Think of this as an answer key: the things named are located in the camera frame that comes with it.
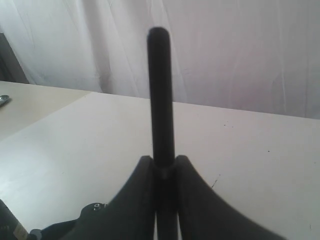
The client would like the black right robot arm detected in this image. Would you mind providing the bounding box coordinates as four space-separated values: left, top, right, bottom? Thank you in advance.
0 155 281 240

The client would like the black paintbrush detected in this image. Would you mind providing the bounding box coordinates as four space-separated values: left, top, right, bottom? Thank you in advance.
147 26 178 240

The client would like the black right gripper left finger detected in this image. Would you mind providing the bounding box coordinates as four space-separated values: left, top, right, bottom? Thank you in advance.
43 156 155 240

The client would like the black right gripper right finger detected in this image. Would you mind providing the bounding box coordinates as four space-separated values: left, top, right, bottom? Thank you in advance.
175 155 283 240

